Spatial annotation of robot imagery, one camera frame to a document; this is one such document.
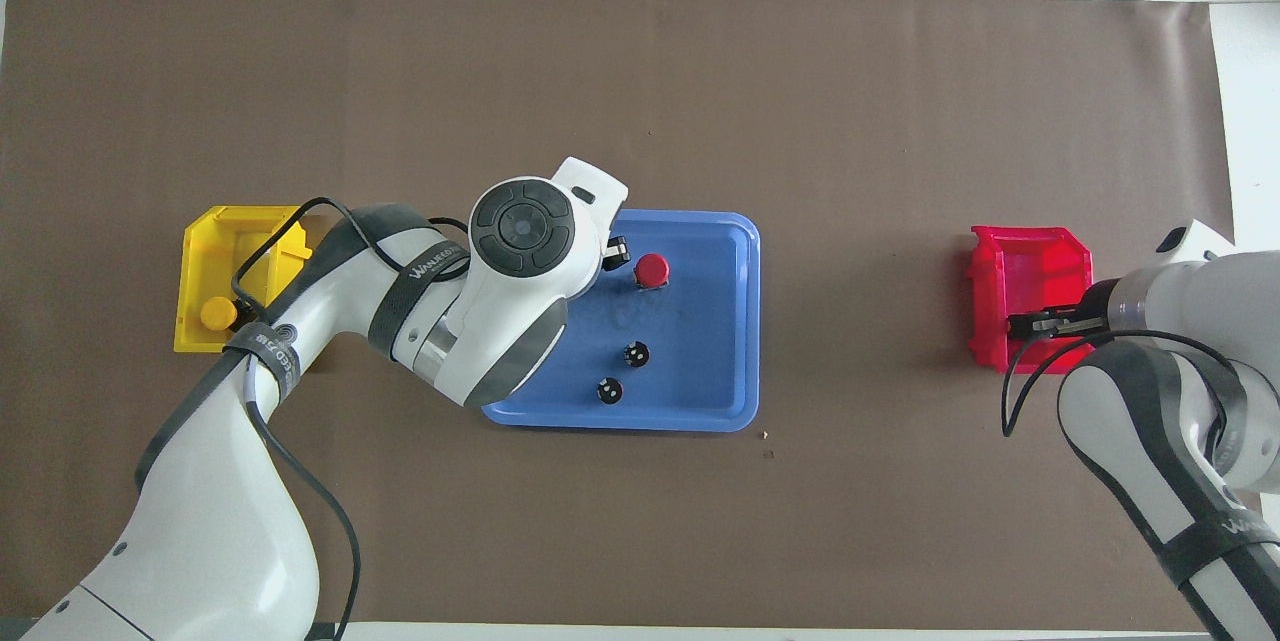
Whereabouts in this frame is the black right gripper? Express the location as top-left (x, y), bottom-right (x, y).
top-left (1008, 281), bottom-right (1117, 341)

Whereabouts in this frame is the yellow push button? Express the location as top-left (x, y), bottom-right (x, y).
top-left (199, 297), bottom-right (251, 332)

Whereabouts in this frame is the blue plastic tray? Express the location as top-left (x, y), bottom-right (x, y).
top-left (482, 209), bottom-right (761, 433)

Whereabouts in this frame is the red plastic bin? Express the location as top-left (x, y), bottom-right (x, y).
top-left (967, 225), bottom-right (1098, 376)

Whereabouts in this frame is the brown paper table mat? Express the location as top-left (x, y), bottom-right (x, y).
top-left (0, 0), bottom-right (1271, 632)

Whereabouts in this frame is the yellow plastic bin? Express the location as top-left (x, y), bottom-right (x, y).
top-left (174, 205), bottom-right (336, 355)

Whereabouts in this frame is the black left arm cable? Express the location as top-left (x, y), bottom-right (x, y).
top-left (230, 196), bottom-right (471, 641)

